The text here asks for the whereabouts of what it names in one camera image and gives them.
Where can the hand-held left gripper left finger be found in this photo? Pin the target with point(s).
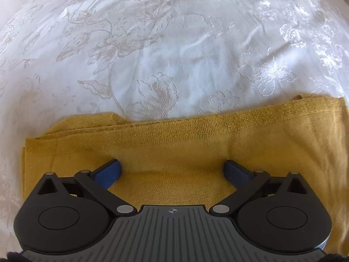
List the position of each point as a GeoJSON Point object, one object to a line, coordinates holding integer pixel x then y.
{"type": "Point", "coordinates": [108, 173]}

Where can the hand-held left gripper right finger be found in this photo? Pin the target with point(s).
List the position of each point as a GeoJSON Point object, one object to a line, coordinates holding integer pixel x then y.
{"type": "Point", "coordinates": [237, 173]}

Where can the white floral bedspread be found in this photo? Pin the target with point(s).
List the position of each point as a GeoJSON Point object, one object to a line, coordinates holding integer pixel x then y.
{"type": "Point", "coordinates": [163, 49]}

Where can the mustard yellow knit sweater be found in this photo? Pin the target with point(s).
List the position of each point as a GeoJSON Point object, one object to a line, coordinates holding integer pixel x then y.
{"type": "Point", "coordinates": [196, 142]}

